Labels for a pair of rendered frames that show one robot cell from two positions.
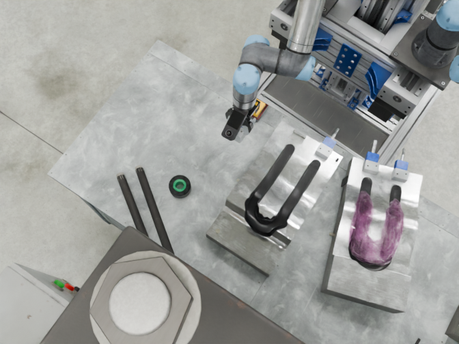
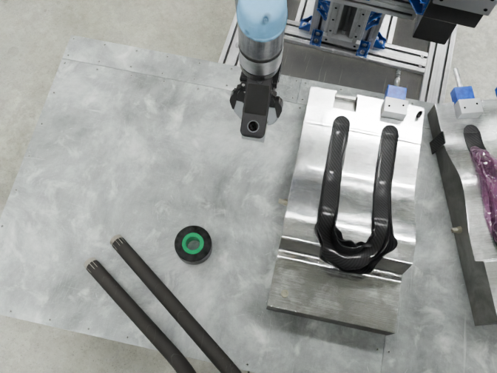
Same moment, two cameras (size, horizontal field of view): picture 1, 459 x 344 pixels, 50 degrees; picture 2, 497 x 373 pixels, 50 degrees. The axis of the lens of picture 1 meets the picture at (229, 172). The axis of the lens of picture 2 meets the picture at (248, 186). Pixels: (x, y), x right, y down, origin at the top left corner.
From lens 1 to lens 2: 0.64 m
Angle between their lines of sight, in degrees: 6
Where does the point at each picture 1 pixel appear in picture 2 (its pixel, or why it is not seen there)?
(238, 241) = (322, 297)
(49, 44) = not seen: outside the picture
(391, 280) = not seen: outside the picture
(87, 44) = not seen: outside the picture
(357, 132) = (381, 83)
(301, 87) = (287, 51)
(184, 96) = (144, 105)
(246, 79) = (265, 9)
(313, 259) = (441, 278)
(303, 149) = (362, 118)
